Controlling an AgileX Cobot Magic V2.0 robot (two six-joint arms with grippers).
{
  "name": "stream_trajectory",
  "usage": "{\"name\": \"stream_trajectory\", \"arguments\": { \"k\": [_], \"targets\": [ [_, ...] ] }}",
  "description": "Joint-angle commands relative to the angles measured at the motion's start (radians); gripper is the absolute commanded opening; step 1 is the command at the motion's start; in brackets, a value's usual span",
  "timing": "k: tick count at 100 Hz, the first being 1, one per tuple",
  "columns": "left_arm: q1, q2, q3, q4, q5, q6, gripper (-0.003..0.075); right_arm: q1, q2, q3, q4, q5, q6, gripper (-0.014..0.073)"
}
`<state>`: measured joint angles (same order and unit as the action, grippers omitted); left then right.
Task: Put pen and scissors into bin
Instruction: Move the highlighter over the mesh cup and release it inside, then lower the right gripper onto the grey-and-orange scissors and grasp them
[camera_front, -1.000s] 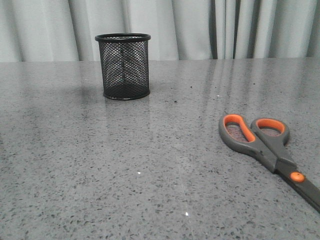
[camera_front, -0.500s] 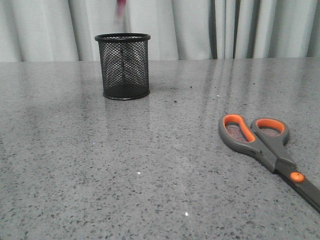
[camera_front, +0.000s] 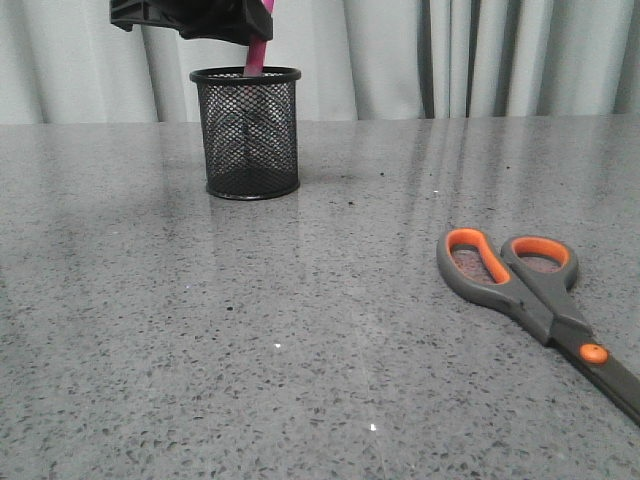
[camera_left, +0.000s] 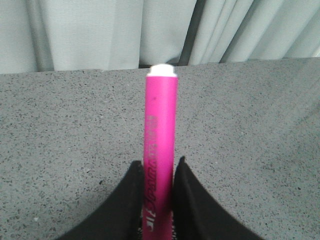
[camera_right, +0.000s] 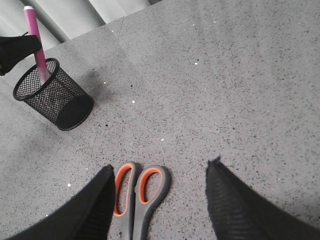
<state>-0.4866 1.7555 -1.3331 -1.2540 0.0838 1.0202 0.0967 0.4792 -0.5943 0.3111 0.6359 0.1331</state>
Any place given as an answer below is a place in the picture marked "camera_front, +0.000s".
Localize black mesh pen bin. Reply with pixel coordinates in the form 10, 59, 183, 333
190, 66, 301, 200

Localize grey curtain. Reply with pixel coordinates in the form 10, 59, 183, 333
1, 1, 639, 124

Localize grey orange scissors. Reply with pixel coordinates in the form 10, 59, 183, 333
436, 228, 639, 423

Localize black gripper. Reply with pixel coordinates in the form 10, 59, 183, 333
110, 0, 273, 45

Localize pink marker pen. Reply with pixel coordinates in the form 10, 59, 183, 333
243, 0, 274, 77

